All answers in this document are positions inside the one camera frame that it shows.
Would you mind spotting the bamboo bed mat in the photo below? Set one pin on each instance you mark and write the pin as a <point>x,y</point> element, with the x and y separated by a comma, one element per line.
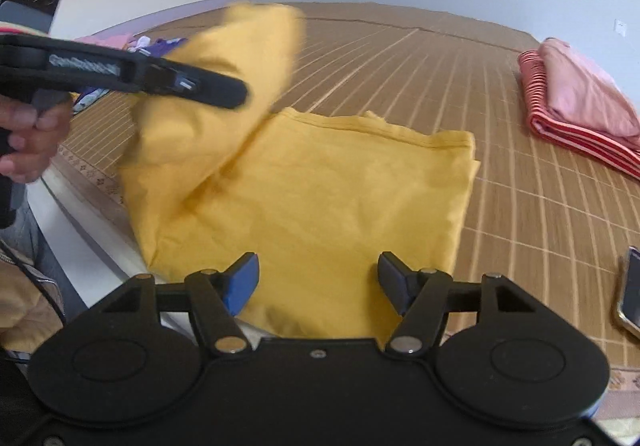
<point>525,236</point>

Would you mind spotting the person's tan jacket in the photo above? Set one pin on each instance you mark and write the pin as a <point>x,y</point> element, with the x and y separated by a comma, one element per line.
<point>25,311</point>

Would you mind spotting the purple garment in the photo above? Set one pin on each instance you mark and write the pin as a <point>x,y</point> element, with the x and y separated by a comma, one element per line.
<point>165,46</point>

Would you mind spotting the light blue patterned cloth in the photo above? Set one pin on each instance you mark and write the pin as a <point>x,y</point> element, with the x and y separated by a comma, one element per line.
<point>90,101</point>

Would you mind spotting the yellow garment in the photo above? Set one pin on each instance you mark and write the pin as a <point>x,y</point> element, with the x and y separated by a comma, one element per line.
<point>325,186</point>

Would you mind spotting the red striped folded cloth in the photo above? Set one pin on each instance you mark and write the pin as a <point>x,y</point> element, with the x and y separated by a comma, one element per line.
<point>550,126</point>

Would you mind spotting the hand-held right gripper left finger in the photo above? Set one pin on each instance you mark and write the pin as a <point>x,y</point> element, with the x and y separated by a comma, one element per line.
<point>245,283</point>

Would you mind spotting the person's left hand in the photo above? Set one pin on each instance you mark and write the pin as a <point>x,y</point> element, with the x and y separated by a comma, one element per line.
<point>50,136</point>

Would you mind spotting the pink folded garment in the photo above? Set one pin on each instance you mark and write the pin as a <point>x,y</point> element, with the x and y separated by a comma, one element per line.
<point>585,91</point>

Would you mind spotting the smartphone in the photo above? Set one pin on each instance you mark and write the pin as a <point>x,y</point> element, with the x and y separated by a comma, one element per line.
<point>631,291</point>

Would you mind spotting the light pink garment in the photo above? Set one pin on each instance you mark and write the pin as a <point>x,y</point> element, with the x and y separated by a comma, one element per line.
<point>115,41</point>

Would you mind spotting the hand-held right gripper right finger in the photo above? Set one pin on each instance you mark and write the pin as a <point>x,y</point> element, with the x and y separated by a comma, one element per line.
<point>395,283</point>

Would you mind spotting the person's grey trousers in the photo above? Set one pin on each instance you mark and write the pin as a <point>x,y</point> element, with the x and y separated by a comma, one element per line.
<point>35,241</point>

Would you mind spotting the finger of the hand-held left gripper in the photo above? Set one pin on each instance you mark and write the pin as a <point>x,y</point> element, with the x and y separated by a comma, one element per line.
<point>215,88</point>

